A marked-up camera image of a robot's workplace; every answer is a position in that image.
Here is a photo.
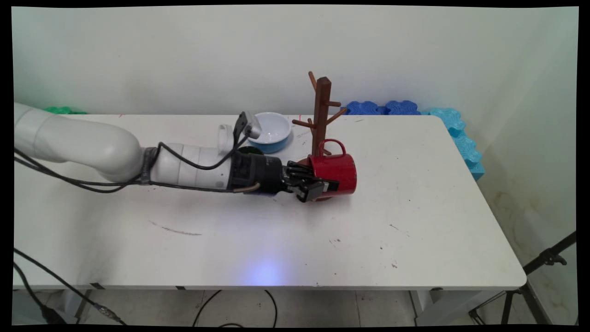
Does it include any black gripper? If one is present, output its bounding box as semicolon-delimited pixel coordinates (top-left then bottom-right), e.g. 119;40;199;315
229;152;340;202

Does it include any red enamel mug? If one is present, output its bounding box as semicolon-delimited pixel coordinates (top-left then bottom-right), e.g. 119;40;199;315
307;139;357;199

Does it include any white and blue bowl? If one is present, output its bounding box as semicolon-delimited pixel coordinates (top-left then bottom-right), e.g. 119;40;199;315
249;112;292;154

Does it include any brown wooden mug tree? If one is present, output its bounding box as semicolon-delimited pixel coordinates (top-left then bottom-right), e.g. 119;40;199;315
292;71;348;202

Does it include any dark blue foam mat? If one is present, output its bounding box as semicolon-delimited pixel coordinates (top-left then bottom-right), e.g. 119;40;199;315
341;101;386;116
385;101;421;116

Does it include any light blue foam mat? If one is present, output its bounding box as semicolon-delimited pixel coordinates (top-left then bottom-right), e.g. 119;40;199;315
421;108;485;181

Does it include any black tripod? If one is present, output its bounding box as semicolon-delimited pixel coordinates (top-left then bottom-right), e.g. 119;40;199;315
469;231;578;326

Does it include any grey table leg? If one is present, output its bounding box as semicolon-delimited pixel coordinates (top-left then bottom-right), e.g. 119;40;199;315
74;290;94;324

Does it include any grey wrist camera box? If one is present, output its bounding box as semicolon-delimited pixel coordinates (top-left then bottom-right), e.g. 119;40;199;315
234;111;263;140

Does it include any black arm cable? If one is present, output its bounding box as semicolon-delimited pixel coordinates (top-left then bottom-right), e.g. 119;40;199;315
14;136;242;193

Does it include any black cable under table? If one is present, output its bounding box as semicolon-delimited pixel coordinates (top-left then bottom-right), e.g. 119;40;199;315
193;290;278;328

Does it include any black cable on floor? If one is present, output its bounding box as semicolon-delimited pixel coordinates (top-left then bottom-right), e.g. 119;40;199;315
13;248;128;326

